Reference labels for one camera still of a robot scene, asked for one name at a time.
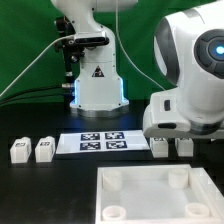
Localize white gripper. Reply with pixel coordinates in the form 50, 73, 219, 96
143, 90, 224, 139

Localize white square table top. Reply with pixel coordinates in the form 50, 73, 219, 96
95, 164, 224, 224

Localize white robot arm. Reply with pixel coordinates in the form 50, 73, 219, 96
51, 0, 224, 138

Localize white sheet with markers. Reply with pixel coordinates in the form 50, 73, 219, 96
56, 130, 149, 154

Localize grey cable right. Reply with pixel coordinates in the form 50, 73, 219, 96
114, 0, 167, 92

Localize black cables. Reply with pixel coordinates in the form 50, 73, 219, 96
0, 85, 73, 107

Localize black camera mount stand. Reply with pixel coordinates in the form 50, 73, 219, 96
54, 16, 84, 90

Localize white cable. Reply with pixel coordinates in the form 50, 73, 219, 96
0, 35, 78, 98

